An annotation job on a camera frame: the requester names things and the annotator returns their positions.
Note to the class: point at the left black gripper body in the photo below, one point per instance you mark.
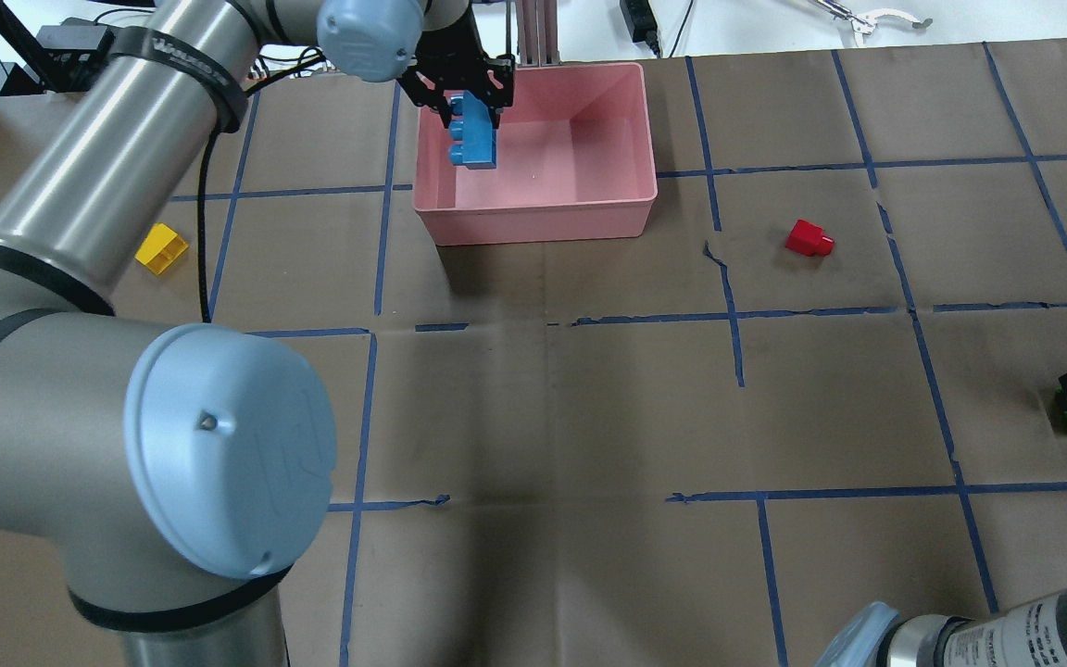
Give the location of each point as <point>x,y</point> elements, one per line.
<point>456,54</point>

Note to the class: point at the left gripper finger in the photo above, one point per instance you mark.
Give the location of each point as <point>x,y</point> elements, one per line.
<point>437,101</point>
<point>501,95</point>

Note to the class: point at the blue toy block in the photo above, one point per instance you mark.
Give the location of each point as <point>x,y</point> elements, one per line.
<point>473,143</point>

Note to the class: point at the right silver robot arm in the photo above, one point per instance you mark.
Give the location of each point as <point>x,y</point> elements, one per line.
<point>998,377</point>

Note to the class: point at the pink plastic box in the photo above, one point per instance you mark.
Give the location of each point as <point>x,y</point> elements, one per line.
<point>575,162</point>

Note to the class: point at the black power adapter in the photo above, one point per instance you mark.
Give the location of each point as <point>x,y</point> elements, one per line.
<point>641,24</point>

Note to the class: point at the yellow toy block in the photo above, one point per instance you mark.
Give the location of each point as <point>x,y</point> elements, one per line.
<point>161,247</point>

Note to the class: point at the red toy block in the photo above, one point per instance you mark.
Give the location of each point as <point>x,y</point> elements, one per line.
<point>809,239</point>

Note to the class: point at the reacher grabber tool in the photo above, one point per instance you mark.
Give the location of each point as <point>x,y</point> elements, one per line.
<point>864,24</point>

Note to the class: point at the aluminium frame post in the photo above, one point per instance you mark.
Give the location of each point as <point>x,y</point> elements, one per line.
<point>533,33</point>

